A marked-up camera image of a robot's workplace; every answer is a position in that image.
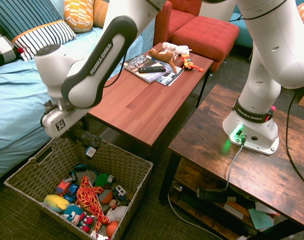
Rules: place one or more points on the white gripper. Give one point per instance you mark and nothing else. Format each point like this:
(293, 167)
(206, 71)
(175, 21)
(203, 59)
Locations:
(59, 123)

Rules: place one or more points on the black gamepad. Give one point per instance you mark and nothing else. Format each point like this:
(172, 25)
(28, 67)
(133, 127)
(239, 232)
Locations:
(90, 141)

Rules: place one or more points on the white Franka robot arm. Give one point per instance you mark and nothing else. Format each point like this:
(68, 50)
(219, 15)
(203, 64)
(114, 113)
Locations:
(262, 75)

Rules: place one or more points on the basket paper tag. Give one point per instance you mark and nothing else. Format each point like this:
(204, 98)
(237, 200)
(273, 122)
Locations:
(90, 152)

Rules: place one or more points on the woven wicker basket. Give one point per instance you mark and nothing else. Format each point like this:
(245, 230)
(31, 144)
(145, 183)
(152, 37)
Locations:
(132, 162)

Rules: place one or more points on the blue black headphones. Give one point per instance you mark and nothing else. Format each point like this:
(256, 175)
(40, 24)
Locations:
(85, 167)

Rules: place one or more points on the green plush toy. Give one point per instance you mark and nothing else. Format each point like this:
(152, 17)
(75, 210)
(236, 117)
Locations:
(103, 180)

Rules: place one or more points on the red toy truck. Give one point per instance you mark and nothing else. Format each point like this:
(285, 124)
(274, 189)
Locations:
(63, 187)

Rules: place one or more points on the blue toy car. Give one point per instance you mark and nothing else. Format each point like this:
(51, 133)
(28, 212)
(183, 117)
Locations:
(72, 193)

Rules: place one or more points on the orange flame plush lizard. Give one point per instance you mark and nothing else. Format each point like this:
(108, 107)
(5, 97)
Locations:
(89, 197)

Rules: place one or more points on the orange grey ball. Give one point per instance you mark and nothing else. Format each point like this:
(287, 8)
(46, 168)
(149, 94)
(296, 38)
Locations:
(105, 197)

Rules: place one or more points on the reddish wood coffee table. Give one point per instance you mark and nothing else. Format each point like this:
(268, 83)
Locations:
(147, 100)

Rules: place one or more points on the yellow plush toy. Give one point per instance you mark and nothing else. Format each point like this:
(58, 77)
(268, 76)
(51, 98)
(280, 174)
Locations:
(55, 202)

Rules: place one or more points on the white blue toy vehicle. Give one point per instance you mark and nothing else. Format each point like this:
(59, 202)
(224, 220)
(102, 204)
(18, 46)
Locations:
(120, 192)

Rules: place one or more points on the Captain America plush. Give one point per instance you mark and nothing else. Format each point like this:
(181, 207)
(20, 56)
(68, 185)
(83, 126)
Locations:
(74, 215)

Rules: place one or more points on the magazine with snowy cover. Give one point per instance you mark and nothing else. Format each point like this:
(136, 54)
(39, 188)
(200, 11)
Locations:
(152, 77)

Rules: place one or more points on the white plush toy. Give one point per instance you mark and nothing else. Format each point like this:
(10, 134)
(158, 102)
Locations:
(117, 213)

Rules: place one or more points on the black TV remote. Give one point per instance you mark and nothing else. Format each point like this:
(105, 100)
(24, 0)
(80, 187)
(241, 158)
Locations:
(152, 69)

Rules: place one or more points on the business magazine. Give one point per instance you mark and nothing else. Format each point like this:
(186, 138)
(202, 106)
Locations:
(170, 78)

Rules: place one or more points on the brown plush dog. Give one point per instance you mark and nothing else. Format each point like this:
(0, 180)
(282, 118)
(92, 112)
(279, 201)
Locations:
(162, 55)

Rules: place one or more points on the yellow white patterned pillow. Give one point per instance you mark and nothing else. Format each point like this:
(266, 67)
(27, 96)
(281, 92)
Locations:
(78, 15)

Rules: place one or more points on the blue striped pillow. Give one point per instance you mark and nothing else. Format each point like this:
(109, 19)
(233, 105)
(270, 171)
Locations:
(29, 15)

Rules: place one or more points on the white plush unicorn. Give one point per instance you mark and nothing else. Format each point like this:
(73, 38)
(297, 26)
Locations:
(177, 48)

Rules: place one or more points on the orange toy excavator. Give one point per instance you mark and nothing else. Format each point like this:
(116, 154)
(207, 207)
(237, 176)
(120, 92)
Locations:
(188, 63)

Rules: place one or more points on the rustic dark wood table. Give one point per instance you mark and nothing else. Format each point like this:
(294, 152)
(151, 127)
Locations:
(212, 150)

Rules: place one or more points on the red armchair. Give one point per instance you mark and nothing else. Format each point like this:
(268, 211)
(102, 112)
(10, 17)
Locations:
(177, 20)

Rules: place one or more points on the black power adapter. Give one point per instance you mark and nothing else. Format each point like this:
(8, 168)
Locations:
(214, 195)

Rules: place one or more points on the red ottoman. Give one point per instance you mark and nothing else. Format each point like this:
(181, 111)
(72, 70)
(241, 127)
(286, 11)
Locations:
(207, 32)

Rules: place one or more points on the white paper sheet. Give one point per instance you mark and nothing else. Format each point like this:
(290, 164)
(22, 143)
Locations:
(232, 210)
(265, 208)

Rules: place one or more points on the teal couch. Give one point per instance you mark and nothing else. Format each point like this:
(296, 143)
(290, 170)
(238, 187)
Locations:
(242, 32)

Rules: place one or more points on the green paper sheet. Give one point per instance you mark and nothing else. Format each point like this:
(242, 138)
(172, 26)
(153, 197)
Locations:
(260, 218)

